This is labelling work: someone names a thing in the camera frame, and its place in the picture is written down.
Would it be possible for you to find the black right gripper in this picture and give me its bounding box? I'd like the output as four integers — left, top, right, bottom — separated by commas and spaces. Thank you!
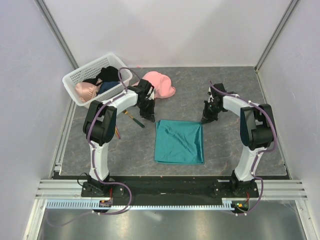
200, 100, 223, 125

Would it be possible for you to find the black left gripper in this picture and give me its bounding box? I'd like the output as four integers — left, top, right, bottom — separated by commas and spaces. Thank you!
137, 98, 156, 123

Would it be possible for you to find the teal satin napkin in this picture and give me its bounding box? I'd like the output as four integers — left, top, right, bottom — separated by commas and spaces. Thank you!
154, 119, 205, 165

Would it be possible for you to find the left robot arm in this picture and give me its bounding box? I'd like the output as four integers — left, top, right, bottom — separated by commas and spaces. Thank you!
83, 79, 155, 197

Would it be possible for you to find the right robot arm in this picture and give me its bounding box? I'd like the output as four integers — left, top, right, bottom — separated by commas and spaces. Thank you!
201, 83, 278, 197

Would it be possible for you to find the pink baseball cap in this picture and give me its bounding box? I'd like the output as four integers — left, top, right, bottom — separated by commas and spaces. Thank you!
142, 71, 176, 99

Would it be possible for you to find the navy cloth in basket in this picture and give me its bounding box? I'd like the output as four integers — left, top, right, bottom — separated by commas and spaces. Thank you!
97, 81, 120, 95

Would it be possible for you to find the black cloth in basket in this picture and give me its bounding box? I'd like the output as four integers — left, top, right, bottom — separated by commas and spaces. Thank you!
96, 66, 120, 83

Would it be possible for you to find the pink cloth in basket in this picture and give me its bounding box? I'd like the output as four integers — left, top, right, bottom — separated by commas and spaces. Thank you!
75, 82, 100, 103

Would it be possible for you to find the white plastic basket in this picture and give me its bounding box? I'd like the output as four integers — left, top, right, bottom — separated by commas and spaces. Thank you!
62, 53, 133, 108

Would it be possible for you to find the black mounting base plate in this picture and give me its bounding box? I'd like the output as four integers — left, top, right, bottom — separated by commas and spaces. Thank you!
81, 175, 259, 199

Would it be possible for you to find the light blue cable duct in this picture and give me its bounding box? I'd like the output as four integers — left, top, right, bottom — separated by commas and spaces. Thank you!
46, 199, 235, 211

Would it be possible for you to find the aluminium frame rail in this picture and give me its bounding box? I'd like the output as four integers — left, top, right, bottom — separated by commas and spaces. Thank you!
34, 178, 85, 201

